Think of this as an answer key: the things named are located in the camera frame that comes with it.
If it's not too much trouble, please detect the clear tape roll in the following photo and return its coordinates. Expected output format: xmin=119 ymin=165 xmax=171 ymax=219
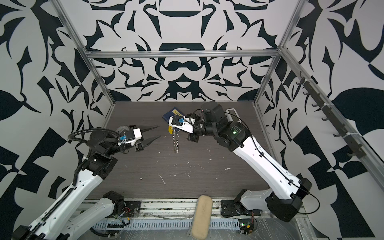
xmin=116 ymin=126 xmax=130 ymax=136

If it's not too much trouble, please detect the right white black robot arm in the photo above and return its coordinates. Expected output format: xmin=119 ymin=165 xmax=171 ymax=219
xmin=182 ymin=102 xmax=312 ymax=222

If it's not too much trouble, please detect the white digital clock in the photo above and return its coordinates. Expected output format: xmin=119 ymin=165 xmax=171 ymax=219
xmin=225 ymin=108 xmax=239 ymax=122

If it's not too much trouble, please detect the blue book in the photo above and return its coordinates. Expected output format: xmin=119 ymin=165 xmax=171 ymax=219
xmin=162 ymin=107 xmax=185 ymax=123

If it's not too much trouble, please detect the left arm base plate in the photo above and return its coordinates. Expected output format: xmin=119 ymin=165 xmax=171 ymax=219
xmin=108 ymin=201 xmax=142 ymax=218

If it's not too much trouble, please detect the small circuit board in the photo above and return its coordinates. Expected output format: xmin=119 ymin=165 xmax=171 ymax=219
xmin=239 ymin=218 xmax=258 ymax=235

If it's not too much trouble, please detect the beige pencil case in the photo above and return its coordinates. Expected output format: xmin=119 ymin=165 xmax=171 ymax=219
xmin=190 ymin=195 xmax=213 ymax=240

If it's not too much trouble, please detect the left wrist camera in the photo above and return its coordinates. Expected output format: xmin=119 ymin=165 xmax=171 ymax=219
xmin=118 ymin=129 xmax=142 ymax=146

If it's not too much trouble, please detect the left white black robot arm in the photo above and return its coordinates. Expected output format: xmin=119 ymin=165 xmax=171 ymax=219
xmin=12 ymin=125 xmax=159 ymax=240

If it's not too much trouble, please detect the wall hook rack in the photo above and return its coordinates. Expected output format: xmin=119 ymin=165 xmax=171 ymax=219
xmin=297 ymin=71 xmax=367 ymax=159

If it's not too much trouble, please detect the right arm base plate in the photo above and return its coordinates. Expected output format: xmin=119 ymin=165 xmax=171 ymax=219
xmin=221 ymin=200 xmax=262 ymax=218

